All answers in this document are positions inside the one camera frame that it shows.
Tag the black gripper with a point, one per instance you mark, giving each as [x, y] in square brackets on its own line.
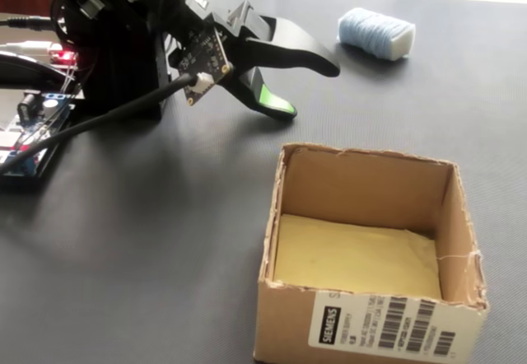
[236, 24]

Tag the yellow paper sheet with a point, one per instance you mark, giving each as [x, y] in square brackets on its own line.
[354, 257]

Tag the dark grey table mat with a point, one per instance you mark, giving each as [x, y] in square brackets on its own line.
[164, 257]

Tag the blue yarn foam block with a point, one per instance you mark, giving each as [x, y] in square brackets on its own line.
[370, 34]

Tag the open cardboard box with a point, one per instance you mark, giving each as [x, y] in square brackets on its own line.
[288, 314]

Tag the black camera circuit board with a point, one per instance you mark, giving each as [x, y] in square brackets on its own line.
[203, 57]

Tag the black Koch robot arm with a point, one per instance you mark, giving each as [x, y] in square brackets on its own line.
[119, 71]

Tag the red-lit controller board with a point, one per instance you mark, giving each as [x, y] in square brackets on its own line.
[63, 56]

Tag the blue electronics board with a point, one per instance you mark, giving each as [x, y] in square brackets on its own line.
[29, 146]

